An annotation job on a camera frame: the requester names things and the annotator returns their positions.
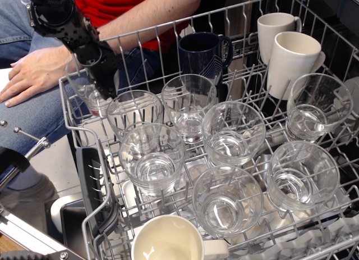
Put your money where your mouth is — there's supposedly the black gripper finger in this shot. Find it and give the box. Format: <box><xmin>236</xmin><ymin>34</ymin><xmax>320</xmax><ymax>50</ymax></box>
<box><xmin>95</xmin><ymin>79</ymin><xmax>119</xmax><ymax>100</ymax></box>

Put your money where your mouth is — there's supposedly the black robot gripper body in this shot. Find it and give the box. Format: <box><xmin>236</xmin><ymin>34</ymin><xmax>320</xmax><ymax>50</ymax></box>
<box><xmin>75</xmin><ymin>41</ymin><xmax>118</xmax><ymax>88</ymax></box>

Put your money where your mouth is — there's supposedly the clear glass cup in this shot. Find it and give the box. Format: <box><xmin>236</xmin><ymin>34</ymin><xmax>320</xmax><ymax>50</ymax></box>
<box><xmin>202</xmin><ymin>101</ymin><xmax>266</xmax><ymax>166</ymax></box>
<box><xmin>286</xmin><ymin>73</ymin><xmax>353</xmax><ymax>142</ymax></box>
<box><xmin>66</xmin><ymin>58</ymin><xmax>112</xmax><ymax>118</ymax></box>
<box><xmin>161</xmin><ymin>74</ymin><xmax>217</xmax><ymax>144</ymax></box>
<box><xmin>266</xmin><ymin>141</ymin><xmax>340</xmax><ymax>211</ymax></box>
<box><xmin>119</xmin><ymin>123</ymin><xmax>185</xmax><ymax>197</ymax></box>
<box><xmin>192</xmin><ymin>166</ymin><xmax>264</xmax><ymax>238</ymax></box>

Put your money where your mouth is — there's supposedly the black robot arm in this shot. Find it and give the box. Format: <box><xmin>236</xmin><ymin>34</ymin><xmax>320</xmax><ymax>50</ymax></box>
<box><xmin>27</xmin><ymin>0</ymin><xmax>119</xmax><ymax>99</ymax></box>

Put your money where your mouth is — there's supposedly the person's bare forearm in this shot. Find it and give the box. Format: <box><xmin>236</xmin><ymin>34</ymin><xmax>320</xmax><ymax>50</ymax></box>
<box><xmin>99</xmin><ymin>0</ymin><xmax>201</xmax><ymax>52</ymax></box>

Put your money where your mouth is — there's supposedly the clear glass cup second row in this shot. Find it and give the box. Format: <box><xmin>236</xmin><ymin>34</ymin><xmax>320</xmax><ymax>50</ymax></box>
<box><xmin>107</xmin><ymin>90</ymin><xmax>164</xmax><ymax>141</ymax></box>

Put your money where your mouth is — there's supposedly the person's bare hand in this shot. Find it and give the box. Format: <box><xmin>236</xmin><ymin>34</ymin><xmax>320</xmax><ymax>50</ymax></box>
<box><xmin>1</xmin><ymin>46</ymin><xmax>72</xmax><ymax>107</ymax></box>

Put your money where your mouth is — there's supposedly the dark blue ceramic mug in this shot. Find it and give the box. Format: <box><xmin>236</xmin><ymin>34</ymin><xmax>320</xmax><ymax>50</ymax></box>
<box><xmin>178</xmin><ymin>32</ymin><xmax>233</xmax><ymax>85</ymax></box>

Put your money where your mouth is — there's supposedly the metal clamp with black knob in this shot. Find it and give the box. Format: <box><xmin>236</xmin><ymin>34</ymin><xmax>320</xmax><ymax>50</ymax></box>
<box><xmin>1</xmin><ymin>127</ymin><xmax>51</xmax><ymax>191</ymax></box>

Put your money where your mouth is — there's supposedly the grey shoe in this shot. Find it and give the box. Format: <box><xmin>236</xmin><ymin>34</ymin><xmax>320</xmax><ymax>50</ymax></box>
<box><xmin>1</xmin><ymin>174</ymin><xmax>56</xmax><ymax>206</ymax></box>

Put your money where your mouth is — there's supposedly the cream mug bottom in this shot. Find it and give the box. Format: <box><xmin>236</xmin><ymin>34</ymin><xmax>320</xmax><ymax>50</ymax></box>
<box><xmin>131</xmin><ymin>215</ymin><xmax>229</xmax><ymax>259</ymax></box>

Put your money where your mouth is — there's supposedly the white mug rear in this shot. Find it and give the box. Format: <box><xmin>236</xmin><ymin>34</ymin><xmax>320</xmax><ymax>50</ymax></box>
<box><xmin>257</xmin><ymin>12</ymin><xmax>302</xmax><ymax>65</ymax></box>

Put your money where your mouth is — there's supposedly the white mug front tilted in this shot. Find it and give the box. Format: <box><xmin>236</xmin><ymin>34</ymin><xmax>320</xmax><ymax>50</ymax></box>
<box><xmin>267</xmin><ymin>31</ymin><xmax>326</xmax><ymax>100</ymax></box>

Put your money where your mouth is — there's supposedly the dark grey rack handle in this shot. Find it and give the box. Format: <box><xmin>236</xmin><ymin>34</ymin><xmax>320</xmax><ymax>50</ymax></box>
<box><xmin>76</xmin><ymin>147</ymin><xmax>117</xmax><ymax>238</ymax></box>

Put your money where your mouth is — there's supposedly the grey wire dishwasher rack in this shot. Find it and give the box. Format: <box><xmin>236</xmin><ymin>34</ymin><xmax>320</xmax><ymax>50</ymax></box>
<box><xmin>59</xmin><ymin>0</ymin><xmax>358</xmax><ymax>259</ymax></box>

